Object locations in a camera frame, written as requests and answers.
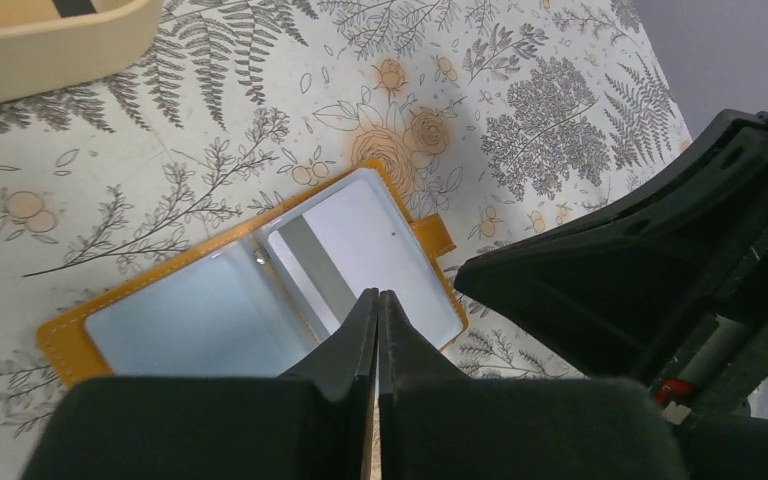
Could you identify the orange card with black stripe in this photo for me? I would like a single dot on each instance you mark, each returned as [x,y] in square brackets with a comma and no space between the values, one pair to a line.
[73,8]

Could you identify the grey card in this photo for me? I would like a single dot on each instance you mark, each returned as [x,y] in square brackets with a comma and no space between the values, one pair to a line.
[349,237]

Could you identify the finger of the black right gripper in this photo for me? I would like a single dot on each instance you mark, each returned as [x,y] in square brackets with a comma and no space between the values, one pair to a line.
[619,290]

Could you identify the floral patterned table mat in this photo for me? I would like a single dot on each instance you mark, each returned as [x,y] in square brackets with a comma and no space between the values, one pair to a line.
[506,118]

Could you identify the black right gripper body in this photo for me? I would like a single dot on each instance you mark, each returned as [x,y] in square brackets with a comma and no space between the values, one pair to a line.
[705,402]

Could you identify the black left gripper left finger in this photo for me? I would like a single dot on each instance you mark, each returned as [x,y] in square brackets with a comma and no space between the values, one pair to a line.
[311,422]

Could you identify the yellow leather card holder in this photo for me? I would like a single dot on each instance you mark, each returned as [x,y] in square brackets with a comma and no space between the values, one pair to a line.
[221,308]

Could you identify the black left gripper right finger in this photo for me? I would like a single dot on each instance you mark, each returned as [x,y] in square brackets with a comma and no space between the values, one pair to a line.
[436,422]

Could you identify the beige oval plastic tray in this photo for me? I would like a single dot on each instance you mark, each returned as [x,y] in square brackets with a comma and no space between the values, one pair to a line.
[40,52]

